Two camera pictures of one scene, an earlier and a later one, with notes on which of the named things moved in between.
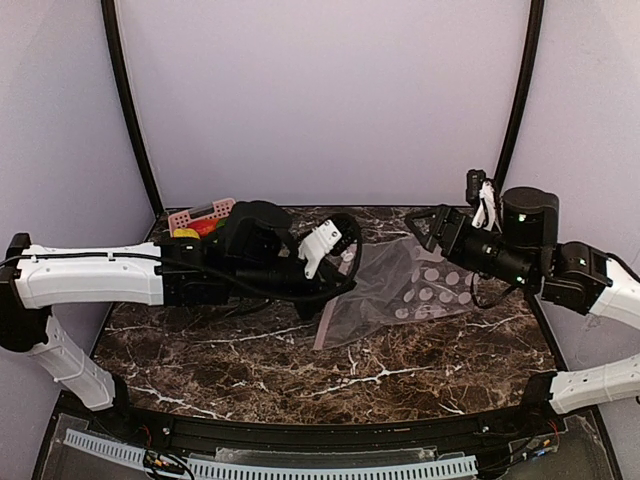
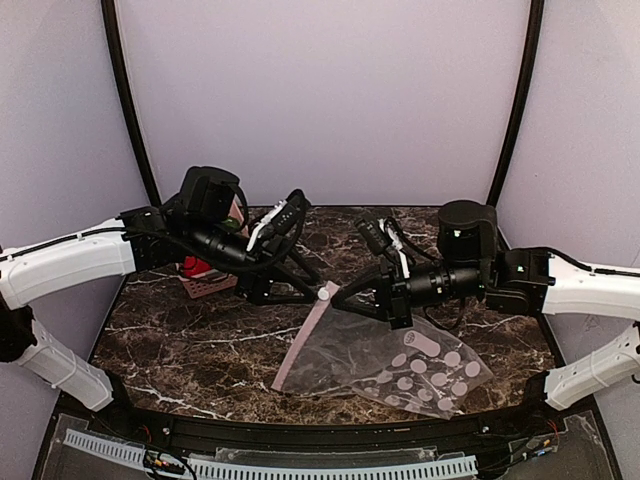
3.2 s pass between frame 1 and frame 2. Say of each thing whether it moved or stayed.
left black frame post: stayed
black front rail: stayed
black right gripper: moved
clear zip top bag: moved
